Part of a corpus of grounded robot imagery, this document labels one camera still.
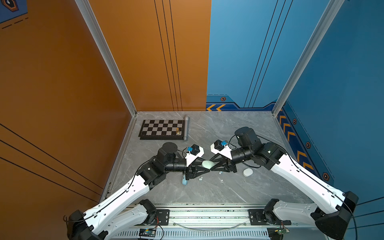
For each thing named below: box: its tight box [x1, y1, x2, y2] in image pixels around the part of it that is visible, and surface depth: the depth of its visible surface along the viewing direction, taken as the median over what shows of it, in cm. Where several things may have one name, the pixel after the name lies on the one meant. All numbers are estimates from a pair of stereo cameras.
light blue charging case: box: [182, 176, 188, 186], surface depth 84 cm
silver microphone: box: [183, 115, 190, 142], surface depth 110 cm
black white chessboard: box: [138, 120, 184, 140], surface depth 107 cm
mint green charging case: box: [201, 160, 215, 170], surface depth 63 cm
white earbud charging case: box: [243, 168, 254, 177], surface depth 88 cm
